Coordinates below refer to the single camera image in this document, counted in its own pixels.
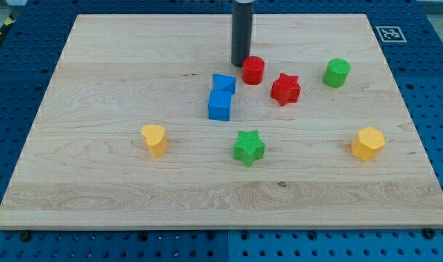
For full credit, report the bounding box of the green cylinder block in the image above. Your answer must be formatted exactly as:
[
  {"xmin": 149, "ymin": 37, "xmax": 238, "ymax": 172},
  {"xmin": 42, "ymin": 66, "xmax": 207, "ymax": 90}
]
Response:
[{"xmin": 323, "ymin": 58, "xmax": 351, "ymax": 88}]

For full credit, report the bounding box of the red cylinder block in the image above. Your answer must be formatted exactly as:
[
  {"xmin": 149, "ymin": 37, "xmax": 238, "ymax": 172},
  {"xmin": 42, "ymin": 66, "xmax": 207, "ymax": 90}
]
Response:
[{"xmin": 242, "ymin": 56, "xmax": 265, "ymax": 85}]

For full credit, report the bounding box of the green star block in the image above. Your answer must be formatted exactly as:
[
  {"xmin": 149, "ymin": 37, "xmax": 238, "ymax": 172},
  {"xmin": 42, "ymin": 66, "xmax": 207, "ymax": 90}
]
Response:
[{"xmin": 233, "ymin": 130, "xmax": 266, "ymax": 167}]

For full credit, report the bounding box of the yellow hexagon block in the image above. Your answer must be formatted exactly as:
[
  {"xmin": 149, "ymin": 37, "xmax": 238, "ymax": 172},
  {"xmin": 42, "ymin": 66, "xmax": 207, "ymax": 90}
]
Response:
[{"xmin": 351, "ymin": 127, "xmax": 386, "ymax": 161}]

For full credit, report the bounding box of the red star block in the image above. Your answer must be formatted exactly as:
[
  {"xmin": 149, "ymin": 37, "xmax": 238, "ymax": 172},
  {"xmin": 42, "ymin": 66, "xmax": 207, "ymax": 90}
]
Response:
[{"xmin": 271, "ymin": 73, "xmax": 301, "ymax": 106}]

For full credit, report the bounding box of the wooden board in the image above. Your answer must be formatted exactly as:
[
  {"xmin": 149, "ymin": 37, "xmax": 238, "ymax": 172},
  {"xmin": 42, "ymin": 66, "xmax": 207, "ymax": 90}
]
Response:
[{"xmin": 0, "ymin": 14, "xmax": 443, "ymax": 230}]

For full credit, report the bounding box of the blue triangle block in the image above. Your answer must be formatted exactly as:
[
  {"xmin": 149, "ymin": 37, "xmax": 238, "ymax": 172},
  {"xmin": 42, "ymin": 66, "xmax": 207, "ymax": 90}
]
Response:
[{"xmin": 212, "ymin": 74, "xmax": 236, "ymax": 94}]

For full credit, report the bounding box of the blue cube block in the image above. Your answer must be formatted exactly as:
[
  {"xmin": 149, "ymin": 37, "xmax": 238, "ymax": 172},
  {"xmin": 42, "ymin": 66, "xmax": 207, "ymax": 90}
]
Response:
[{"xmin": 208, "ymin": 90, "xmax": 232, "ymax": 122}]

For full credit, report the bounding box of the yellow heart block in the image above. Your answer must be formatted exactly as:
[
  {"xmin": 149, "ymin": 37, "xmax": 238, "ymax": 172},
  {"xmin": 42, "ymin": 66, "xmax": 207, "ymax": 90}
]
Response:
[{"xmin": 140, "ymin": 124, "xmax": 168, "ymax": 158}]

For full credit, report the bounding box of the white fiducial marker tag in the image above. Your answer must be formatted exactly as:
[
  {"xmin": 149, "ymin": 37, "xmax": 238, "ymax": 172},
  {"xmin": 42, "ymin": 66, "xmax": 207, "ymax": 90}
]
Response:
[{"xmin": 376, "ymin": 25, "xmax": 407, "ymax": 43}]

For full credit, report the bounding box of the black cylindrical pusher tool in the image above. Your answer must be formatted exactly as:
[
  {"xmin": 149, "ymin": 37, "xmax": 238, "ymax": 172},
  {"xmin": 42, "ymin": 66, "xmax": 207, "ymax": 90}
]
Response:
[{"xmin": 231, "ymin": 0, "xmax": 255, "ymax": 68}]

